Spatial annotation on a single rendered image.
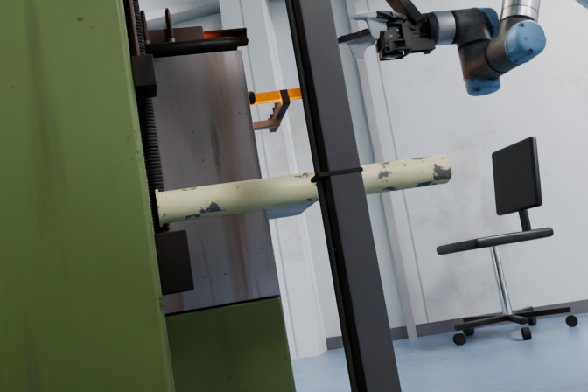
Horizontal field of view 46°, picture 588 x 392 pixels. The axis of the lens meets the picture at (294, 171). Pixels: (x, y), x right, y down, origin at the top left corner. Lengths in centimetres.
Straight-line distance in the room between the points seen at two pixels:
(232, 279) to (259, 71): 369
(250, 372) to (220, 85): 50
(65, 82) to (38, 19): 9
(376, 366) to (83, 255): 39
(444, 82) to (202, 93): 372
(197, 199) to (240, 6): 407
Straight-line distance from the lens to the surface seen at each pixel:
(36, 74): 97
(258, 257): 121
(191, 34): 133
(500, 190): 440
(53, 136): 95
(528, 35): 146
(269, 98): 178
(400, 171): 105
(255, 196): 99
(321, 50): 83
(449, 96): 485
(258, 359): 121
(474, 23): 159
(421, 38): 155
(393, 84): 490
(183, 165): 122
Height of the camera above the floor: 49
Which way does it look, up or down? 9 degrees up
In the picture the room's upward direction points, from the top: 9 degrees counter-clockwise
